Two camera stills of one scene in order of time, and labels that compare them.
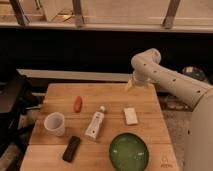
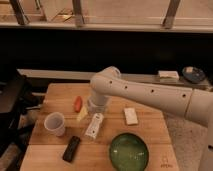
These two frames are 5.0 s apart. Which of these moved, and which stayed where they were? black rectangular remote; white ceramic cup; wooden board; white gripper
Moved: white gripper
Stayed: wooden board; white ceramic cup; black rectangular remote
